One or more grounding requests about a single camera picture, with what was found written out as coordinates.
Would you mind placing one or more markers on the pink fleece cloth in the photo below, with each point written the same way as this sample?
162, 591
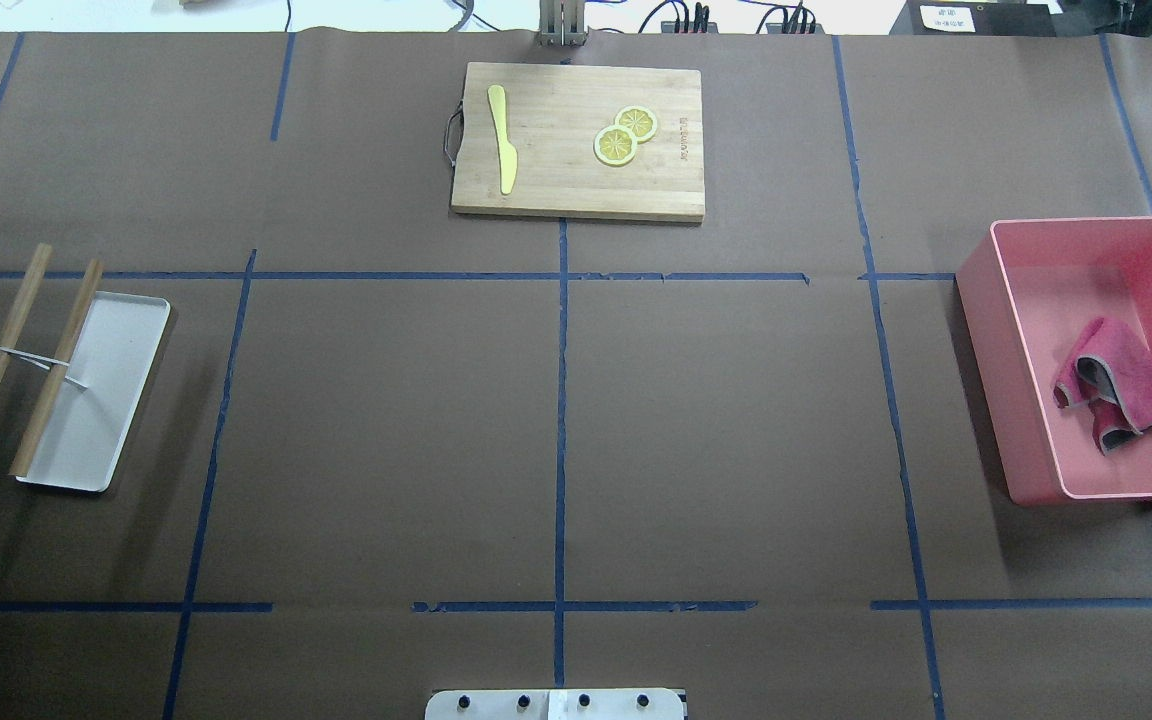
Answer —
1108, 370

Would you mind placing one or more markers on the yellow plastic knife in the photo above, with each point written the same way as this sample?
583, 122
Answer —
507, 152

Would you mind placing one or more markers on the bamboo cutting board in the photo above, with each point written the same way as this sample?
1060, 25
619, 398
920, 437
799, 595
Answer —
554, 114

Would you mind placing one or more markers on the grey metal stand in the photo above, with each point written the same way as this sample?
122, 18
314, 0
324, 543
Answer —
562, 23

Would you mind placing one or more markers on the white rectangular tray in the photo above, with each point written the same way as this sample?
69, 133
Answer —
107, 375

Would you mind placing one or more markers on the pink plastic bin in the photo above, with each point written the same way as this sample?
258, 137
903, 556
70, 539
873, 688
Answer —
1028, 290

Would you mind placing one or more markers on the inner wooden rod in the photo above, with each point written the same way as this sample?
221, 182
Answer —
57, 372

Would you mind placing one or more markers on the metal cutting board handle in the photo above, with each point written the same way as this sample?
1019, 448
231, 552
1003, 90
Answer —
453, 130

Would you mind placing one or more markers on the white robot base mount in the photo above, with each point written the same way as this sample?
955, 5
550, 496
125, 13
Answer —
559, 703

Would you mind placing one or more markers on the white rack bracket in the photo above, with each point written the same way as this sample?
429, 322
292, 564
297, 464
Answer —
45, 363

